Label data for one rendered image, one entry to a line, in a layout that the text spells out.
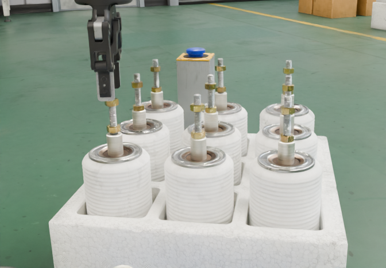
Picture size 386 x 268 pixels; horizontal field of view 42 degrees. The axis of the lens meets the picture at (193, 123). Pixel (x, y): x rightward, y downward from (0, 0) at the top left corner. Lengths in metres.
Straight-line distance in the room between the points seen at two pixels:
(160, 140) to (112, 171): 0.14
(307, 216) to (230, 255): 0.11
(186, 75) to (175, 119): 0.17
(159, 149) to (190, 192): 0.16
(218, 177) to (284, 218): 0.10
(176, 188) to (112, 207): 0.09
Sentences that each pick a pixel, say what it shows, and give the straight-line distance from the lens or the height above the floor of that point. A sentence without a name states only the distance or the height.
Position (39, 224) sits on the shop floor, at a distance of 1.11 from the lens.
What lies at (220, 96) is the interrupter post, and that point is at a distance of 0.90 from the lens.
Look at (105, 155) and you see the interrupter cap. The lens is 0.73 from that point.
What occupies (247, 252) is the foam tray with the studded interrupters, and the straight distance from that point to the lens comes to 0.66.
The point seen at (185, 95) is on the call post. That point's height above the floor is 0.24.
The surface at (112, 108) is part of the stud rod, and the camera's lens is 0.70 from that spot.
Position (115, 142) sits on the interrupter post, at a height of 0.27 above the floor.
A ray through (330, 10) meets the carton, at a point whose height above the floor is 0.07.
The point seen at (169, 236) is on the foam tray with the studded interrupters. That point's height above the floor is 0.17.
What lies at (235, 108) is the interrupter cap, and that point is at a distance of 0.91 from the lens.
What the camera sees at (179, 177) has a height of 0.24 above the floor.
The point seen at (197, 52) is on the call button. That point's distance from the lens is 1.06.
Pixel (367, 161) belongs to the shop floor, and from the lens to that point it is 1.39.
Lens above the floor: 0.51
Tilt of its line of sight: 18 degrees down
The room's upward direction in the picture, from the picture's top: 2 degrees counter-clockwise
